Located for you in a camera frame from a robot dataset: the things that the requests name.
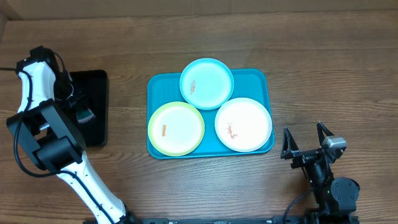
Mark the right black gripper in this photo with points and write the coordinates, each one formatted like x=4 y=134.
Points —
x=290 y=146

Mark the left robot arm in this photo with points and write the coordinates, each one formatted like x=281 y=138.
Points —
x=60 y=116

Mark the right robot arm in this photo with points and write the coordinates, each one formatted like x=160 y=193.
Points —
x=335 y=197

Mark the teal plastic serving tray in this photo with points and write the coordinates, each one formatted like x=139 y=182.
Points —
x=248 y=83

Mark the black rectangular tray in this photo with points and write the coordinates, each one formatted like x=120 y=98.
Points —
x=95 y=84

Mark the yellow-green plate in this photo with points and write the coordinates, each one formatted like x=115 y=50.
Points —
x=176 y=129

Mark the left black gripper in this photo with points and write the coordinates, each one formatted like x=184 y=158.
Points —
x=68 y=104

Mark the green and white sponge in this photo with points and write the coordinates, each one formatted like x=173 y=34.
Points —
x=84 y=114

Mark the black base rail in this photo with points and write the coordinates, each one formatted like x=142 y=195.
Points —
x=217 y=221

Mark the light blue plate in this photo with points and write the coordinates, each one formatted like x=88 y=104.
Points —
x=206 y=83

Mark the white plate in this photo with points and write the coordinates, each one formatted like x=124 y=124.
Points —
x=243 y=125

